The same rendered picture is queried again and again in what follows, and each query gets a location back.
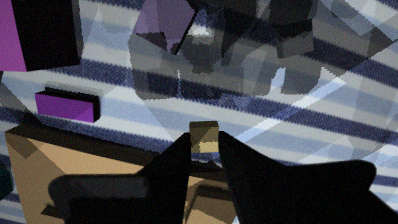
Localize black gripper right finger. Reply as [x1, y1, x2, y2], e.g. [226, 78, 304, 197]
[218, 131, 377, 224]

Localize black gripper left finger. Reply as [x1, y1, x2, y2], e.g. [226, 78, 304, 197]
[48, 132, 191, 224]

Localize tan wooden puzzle board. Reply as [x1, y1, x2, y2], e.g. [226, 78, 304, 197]
[5, 124, 236, 224]

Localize teal cube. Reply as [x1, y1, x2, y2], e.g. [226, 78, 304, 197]
[0, 168, 13, 201]

